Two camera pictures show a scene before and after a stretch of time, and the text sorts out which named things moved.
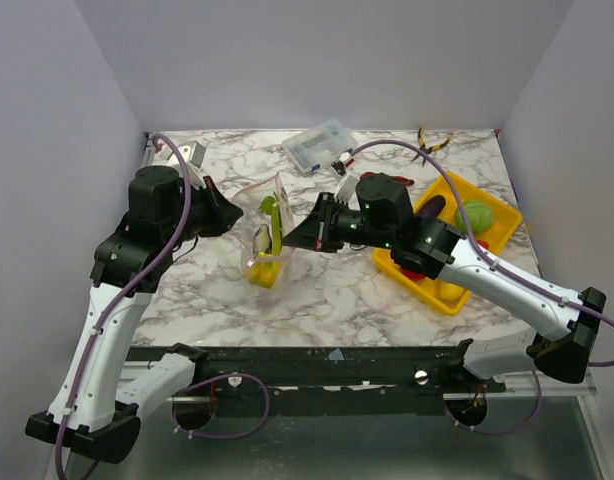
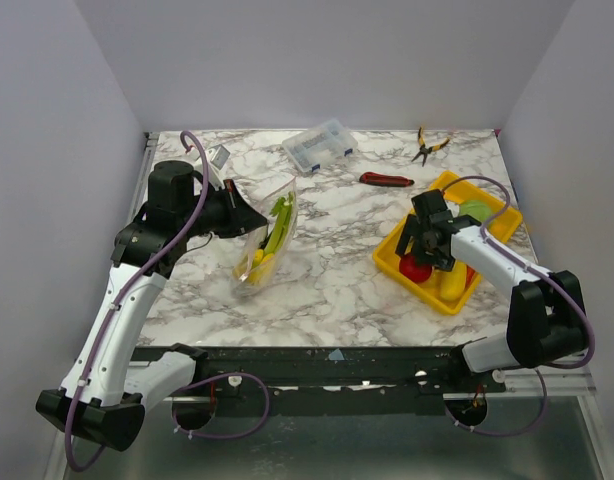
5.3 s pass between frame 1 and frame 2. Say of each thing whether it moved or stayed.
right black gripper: moved
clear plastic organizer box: stayed
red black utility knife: stayed
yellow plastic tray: stayed
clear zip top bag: moved
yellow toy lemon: stayed
